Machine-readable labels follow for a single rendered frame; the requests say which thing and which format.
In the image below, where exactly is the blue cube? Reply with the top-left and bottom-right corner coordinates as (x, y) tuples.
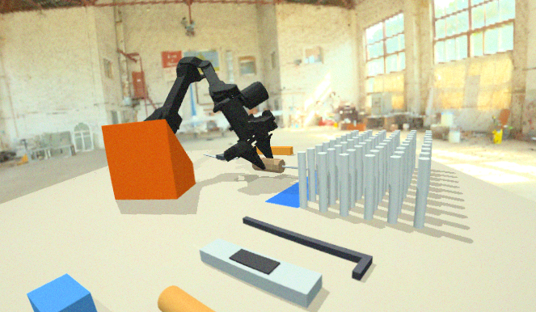
(27, 274), (97, 312)

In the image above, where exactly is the orange rectangular bar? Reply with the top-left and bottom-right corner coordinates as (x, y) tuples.
(256, 146), (293, 155)

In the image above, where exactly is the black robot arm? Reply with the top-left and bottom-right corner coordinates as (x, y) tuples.
(144, 57), (276, 137)

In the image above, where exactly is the orange-handled hammer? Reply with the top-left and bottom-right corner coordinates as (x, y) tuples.
(158, 286), (214, 312)

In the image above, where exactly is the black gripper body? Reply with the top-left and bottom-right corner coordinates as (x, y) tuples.
(223, 112), (269, 162)

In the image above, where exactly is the wooden-handled tool with grey metal shaft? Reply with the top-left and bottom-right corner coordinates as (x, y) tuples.
(252, 158), (298, 173)

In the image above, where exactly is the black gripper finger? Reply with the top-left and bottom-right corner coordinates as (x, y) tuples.
(255, 133), (273, 158)
(238, 145), (266, 170)

